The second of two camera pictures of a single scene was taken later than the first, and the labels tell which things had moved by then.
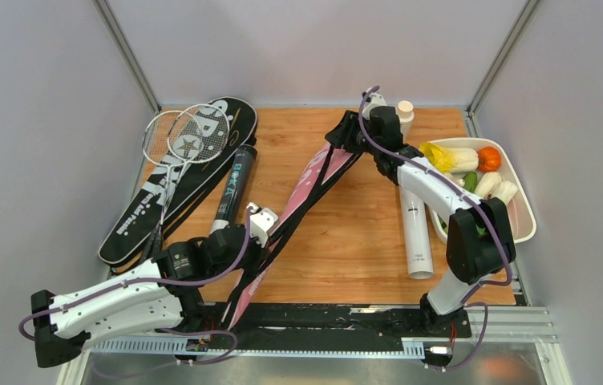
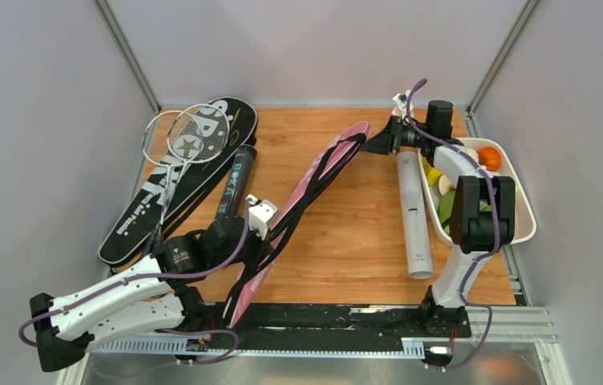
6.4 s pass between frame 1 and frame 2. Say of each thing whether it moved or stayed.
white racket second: stayed
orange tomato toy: stayed
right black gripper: moved
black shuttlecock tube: stayed
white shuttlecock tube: stayed
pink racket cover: moved
